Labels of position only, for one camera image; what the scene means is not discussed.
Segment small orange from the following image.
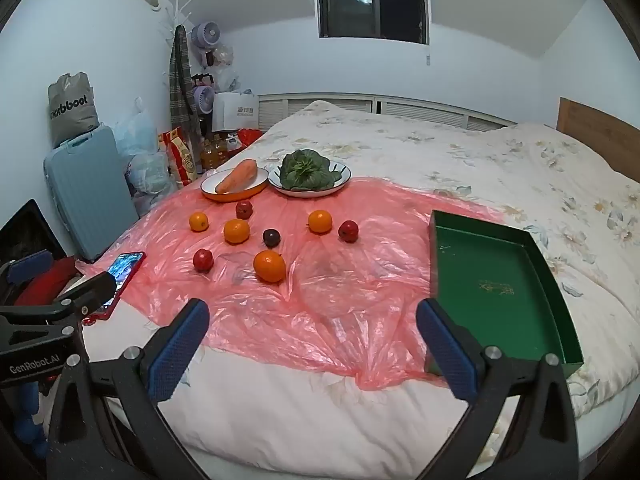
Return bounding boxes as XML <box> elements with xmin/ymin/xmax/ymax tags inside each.
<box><xmin>189</xmin><ymin>211</ymin><xmax>209</xmax><ymax>233</ymax></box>

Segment large front orange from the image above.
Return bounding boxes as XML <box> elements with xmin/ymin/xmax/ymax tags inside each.
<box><xmin>253</xmin><ymin>249</ymin><xmax>286</xmax><ymax>284</ymax></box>

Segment small dark red apple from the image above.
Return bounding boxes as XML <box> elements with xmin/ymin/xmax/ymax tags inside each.
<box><xmin>235</xmin><ymin>200</ymin><xmax>254</xmax><ymax>220</ymax></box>

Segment dark purple plum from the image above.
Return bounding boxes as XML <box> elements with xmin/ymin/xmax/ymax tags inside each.
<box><xmin>262</xmin><ymin>229</ymin><xmax>281</xmax><ymax>249</ymax></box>

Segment red pillow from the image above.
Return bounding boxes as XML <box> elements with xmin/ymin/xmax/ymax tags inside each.
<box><xmin>14</xmin><ymin>257</ymin><xmax>77</xmax><ymax>306</ymax></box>

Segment smartphone red case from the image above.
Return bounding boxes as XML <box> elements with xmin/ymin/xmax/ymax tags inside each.
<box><xmin>82</xmin><ymin>252</ymin><xmax>146</xmax><ymax>326</ymax></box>

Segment light blue suitcase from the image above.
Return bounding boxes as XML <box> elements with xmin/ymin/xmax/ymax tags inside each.
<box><xmin>43</xmin><ymin>125</ymin><xmax>139</xmax><ymax>261</ymax></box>

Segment green shallow tray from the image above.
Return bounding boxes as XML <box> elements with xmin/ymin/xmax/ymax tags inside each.
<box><xmin>430</xmin><ymin>210</ymin><xmax>584</xmax><ymax>376</ymax></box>

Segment clear plastic bags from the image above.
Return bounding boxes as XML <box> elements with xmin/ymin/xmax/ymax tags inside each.
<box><xmin>114</xmin><ymin>96</ymin><xmax>177</xmax><ymax>217</ymax></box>

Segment grey robot bag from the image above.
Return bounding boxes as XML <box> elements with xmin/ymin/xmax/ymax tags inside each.
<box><xmin>48</xmin><ymin>72</ymin><xmax>100</xmax><ymax>148</ymax></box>

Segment yellow red rice bag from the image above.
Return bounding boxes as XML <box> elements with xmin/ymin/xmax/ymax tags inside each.
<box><xmin>158</xmin><ymin>127</ymin><xmax>198</xmax><ymax>188</ymax></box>

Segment floral bed quilt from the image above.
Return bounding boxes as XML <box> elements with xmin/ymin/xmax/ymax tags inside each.
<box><xmin>85</xmin><ymin>101</ymin><xmax>639</xmax><ymax>479</ymax></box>

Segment cooking oil bottle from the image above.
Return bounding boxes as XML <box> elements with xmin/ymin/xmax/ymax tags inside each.
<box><xmin>200</xmin><ymin>133</ymin><xmax>228</xmax><ymax>171</ymax></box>

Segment plaid scarf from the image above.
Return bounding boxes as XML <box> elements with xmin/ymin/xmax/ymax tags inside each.
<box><xmin>168</xmin><ymin>25</ymin><xmax>200</xmax><ymax>150</ymax></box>

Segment pink plastic sheet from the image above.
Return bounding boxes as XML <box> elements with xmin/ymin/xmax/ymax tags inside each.
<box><xmin>78</xmin><ymin>178</ymin><xmax>503</xmax><ymax>390</ymax></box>

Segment carrot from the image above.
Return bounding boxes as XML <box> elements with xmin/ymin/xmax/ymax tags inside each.
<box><xmin>215</xmin><ymin>159</ymin><xmax>257</xmax><ymax>194</ymax></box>

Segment lower purple fan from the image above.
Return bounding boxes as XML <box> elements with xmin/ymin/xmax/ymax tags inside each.
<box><xmin>193</xmin><ymin>84</ymin><xmax>215</xmax><ymax>115</ymax></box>

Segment purple fan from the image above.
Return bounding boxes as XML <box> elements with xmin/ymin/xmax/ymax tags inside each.
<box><xmin>193</xmin><ymin>84</ymin><xmax>215</xmax><ymax>115</ymax></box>
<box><xmin>191</xmin><ymin>21</ymin><xmax>221</xmax><ymax>51</ymax></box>

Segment white paper bag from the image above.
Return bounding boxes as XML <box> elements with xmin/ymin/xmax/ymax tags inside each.
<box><xmin>213</xmin><ymin>92</ymin><xmax>259</xmax><ymax>132</ymax></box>

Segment white blue patterned plate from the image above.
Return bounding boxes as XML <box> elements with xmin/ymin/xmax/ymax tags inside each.
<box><xmin>268</xmin><ymin>156</ymin><xmax>352</xmax><ymax>197</ymax></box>

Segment upper purple fan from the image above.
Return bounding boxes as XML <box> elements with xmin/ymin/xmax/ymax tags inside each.
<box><xmin>191</xmin><ymin>21</ymin><xmax>221</xmax><ymax>51</ymax></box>

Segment wooden headboard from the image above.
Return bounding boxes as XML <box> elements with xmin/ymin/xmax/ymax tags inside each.
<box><xmin>556</xmin><ymin>98</ymin><xmax>640</xmax><ymax>182</ymax></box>

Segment white radiator cover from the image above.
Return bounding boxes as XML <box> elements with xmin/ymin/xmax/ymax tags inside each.
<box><xmin>258</xmin><ymin>92</ymin><xmax>514</xmax><ymax>131</ymax></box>

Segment green leafy vegetable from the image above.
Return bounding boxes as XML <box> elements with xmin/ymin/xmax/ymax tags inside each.
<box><xmin>278</xmin><ymin>148</ymin><xmax>342</xmax><ymax>192</ymax></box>

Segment dark window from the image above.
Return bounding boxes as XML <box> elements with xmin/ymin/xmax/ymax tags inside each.
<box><xmin>318</xmin><ymin>0</ymin><xmax>431</xmax><ymax>46</ymax></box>

